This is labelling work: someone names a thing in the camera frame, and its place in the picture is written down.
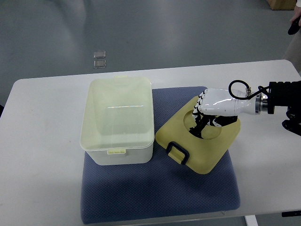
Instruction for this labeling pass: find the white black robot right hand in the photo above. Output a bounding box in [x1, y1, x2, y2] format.
[189, 88, 261, 139]

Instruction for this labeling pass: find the yellow storage box lid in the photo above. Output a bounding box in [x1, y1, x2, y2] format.
[155, 96, 241, 174]

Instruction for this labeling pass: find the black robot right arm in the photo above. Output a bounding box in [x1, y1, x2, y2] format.
[228, 80, 301, 135]

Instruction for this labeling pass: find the white storage box base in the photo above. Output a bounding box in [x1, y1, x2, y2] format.
[80, 77, 155, 165]

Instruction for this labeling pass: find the person in beige trousers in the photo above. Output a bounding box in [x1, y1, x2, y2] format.
[283, 0, 301, 74]

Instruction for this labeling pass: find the blue grey cushion mat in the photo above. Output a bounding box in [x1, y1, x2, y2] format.
[80, 86, 241, 225]

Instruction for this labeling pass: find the black handheld controller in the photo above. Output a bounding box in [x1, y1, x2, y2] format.
[287, 17, 300, 35]

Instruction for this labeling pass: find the wooden cabinet corner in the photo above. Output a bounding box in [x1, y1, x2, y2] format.
[266, 0, 297, 10]

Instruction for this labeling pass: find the white table leg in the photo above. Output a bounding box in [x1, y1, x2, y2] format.
[245, 215, 258, 226]

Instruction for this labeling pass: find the lower metal floor plate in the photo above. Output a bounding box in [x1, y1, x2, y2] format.
[94, 59, 106, 69]

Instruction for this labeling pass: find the metal floor plate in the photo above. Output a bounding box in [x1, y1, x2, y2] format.
[94, 50, 106, 59]
[94, 59, 106, 69]

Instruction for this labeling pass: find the upper metal floor plate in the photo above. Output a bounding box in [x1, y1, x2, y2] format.
[94, 50, 106, 59]

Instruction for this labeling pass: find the black bracket under table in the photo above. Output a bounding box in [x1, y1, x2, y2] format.
[281, 210, 301, 218]

